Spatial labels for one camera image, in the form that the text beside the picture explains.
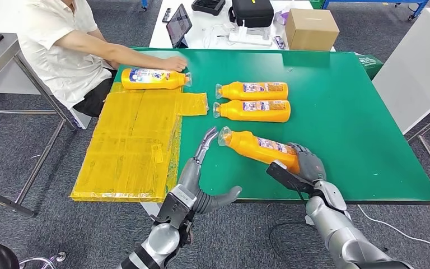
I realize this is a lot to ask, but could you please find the purple plastic packet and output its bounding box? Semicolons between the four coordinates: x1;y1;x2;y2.
274;9;292;26

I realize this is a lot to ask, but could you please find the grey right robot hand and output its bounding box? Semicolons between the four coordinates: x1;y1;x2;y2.
288;142;328;185

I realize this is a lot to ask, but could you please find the black plastic tray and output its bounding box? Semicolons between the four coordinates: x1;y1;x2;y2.
191;0;226;16

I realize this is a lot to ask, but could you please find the dark tablet on stand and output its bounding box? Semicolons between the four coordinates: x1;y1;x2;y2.
166;3;194;49

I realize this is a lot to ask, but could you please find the yellow taped cardboard mat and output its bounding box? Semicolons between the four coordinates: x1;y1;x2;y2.
70;81;209;203

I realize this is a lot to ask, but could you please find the white power strip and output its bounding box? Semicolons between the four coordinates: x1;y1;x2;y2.
228;26;273;47

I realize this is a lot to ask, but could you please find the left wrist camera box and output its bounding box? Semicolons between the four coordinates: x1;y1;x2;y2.
152;184;198;229

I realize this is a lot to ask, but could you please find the person's right hand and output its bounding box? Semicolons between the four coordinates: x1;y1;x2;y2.
162;55;189;73

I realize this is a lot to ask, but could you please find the person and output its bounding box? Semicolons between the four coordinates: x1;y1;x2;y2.
16;0;190;119

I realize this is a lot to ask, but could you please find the white floor cable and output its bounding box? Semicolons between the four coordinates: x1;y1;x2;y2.
356;205;430;247

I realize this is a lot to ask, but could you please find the brown cardboard box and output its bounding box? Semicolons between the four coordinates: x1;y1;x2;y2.
283;8;340;52

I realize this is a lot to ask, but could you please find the orange detergent bottle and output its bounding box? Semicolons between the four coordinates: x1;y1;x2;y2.
120;68;193;91
212;99;292;124
214;81;289;101
217;126;301;175

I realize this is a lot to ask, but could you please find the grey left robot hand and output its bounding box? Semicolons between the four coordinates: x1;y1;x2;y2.
177;126;243;215

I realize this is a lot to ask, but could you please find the black carry bag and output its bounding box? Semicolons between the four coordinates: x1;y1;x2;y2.
228;0;275;29

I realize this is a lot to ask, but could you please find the blue metal rack frame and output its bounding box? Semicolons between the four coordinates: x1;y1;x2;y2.
320;0;430;21

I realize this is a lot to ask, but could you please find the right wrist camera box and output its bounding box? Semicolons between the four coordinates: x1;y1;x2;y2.
266;160;314;196

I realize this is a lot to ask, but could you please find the chrome ring holder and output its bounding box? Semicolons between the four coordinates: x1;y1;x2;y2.
18;252;67;269

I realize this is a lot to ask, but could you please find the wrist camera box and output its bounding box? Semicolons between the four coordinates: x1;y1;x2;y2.
266;160;314;196
152;184;198;229

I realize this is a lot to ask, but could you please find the white table leg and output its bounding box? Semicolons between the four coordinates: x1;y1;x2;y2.
140;202;164;220

